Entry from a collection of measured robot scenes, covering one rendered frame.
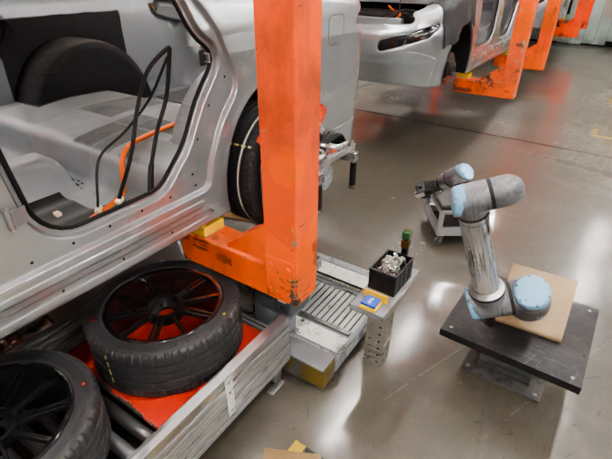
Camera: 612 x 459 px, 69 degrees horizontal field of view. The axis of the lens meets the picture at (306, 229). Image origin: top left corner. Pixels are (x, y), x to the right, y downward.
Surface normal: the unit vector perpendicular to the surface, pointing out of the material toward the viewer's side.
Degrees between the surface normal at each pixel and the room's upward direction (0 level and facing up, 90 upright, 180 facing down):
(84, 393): 0
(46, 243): 91
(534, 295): 42
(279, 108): 90
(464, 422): 0
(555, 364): 0
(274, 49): 90
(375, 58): 90
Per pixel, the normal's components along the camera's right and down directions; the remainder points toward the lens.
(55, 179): 0.68, -0.27
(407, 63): 0.01, 0.60
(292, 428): 0.00, -0.86
